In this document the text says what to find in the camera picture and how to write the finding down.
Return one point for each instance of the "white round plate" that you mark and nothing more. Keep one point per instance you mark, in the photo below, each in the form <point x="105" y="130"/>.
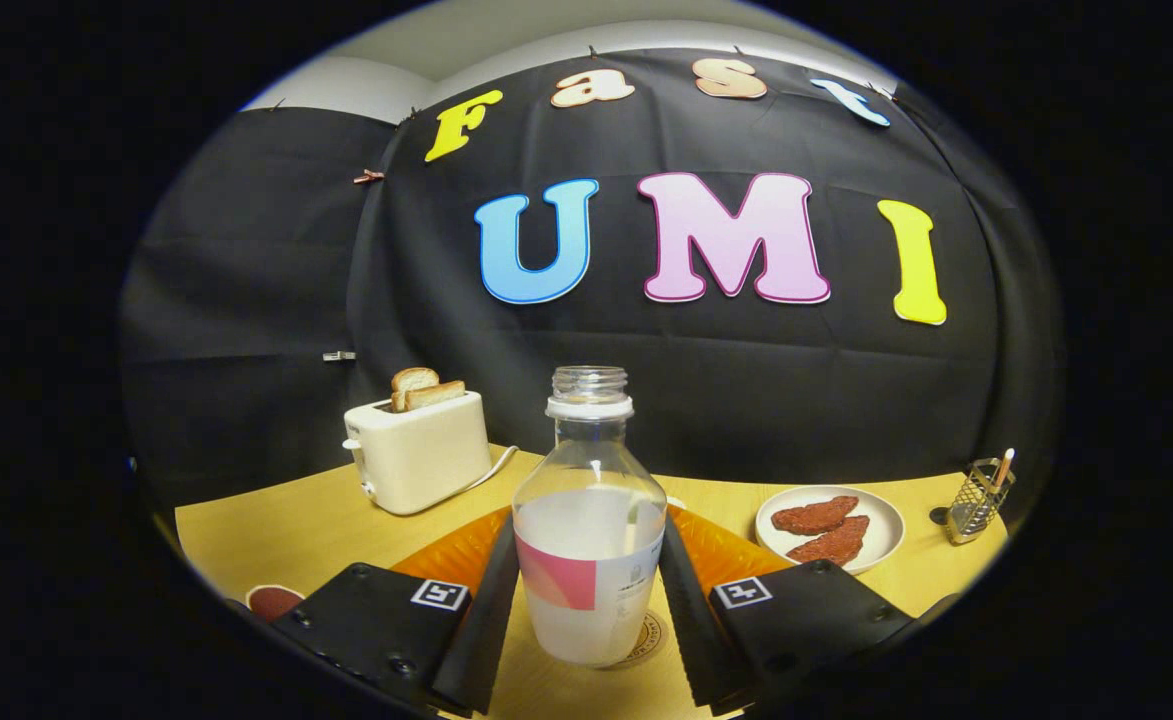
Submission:
<point x="881" y="525"/>

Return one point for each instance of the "red cloth clip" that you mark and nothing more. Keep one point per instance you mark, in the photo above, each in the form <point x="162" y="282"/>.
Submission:
<point x="368" y="176"/>

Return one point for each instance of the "wooden table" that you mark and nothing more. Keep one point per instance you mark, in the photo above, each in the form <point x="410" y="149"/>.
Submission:
<point x="286" y="530"/>

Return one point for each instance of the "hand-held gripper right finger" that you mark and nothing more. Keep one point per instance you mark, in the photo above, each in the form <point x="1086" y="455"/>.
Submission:
<point x="691" y="630"/>

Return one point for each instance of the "cream toaster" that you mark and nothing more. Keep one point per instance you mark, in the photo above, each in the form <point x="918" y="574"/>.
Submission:
<point x="421" y="460"/>

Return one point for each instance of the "toast slice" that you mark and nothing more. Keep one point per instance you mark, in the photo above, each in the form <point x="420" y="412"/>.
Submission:
<point x="436" y="394"/>
<point x="413" y="378"/>

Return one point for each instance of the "round brown coaster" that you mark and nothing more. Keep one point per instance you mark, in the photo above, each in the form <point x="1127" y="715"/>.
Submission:
<point x="652" y="642"/>

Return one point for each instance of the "metal mesh utensil holder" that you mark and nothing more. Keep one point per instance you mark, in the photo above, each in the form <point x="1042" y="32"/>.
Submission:
<point x="976" y="505"/>

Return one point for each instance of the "wooden utensil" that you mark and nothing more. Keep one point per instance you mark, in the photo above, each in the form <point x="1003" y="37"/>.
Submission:
<point x="1003" y="468"/>

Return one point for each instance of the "red meat patty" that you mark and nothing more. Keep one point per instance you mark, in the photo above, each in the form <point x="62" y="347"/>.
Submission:
<point x="834" y="545"/>
<point x="814" y="515"/>

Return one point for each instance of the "clear juice bottle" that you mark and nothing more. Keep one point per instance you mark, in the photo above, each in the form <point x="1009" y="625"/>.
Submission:
<point x="586" y="610"/>

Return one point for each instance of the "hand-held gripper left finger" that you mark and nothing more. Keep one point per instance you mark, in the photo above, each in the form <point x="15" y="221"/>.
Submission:
<point x="486" y="620"/>

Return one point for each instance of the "black backdrop cloth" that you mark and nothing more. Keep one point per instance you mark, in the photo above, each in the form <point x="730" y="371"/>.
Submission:
<point x="796" y="400"/>

